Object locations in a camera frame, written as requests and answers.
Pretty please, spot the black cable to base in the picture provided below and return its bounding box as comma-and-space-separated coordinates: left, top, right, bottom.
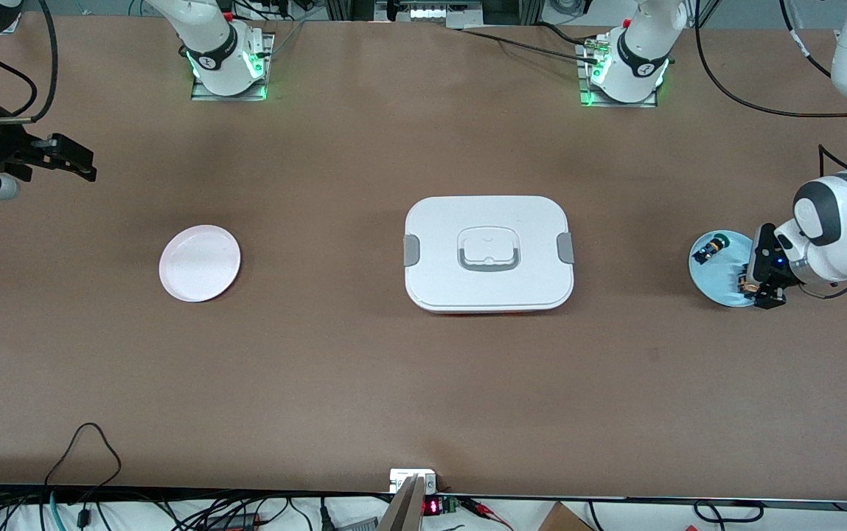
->
460, 26, 601, 63

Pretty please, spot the grey aluminium profile bar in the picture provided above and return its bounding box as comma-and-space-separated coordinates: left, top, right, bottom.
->
379, 476, 425, 531

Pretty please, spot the brown cardboard piece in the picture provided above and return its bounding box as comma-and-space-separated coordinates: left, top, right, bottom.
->
537, 501, 593, 531

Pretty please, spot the white lidded storage container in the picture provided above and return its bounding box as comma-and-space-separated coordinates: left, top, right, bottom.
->
403, 195, 575, 315

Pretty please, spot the small white mount block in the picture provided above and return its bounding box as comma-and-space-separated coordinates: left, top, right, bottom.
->
389, 469, 439, 495

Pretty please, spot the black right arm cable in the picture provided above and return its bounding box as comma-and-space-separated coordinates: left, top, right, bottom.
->
0, 0, 58, 122

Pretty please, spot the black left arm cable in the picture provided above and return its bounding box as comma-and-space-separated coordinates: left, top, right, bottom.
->
694, 0, 847, 189

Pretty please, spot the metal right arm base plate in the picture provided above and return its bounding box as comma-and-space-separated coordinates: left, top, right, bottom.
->
191, 33, 275, 102

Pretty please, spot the white electronics box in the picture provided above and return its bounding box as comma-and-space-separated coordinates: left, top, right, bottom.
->
375, 0, 484, 24

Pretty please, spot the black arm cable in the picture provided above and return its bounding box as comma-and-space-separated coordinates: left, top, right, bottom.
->
0, 0, 58, 122
694, 0, 847, 189

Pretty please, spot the black oval cable loop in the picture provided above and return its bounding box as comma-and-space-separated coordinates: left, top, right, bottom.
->
692, 500, 764, 524

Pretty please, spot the light blue round plate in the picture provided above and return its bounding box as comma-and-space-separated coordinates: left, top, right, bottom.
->
689, 230, 760, 308

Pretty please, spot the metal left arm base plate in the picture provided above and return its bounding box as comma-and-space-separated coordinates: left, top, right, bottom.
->
578, 37, 658, 108

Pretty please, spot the black looped cable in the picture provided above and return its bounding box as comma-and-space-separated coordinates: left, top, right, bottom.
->
43, 423, 123, 510

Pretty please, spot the pink round plate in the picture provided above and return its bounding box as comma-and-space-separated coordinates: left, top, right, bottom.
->
159, 225, 242, 303

